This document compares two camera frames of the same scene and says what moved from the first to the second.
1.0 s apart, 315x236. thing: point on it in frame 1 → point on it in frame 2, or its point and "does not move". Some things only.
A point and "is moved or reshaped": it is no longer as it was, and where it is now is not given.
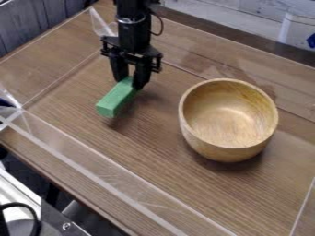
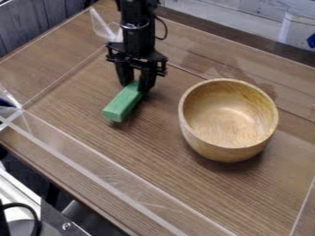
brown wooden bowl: [229, 119] does not move
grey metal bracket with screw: [55, 224] does not move
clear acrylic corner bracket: [103, 29] does not move
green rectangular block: [111, 101] is moved or reshaped
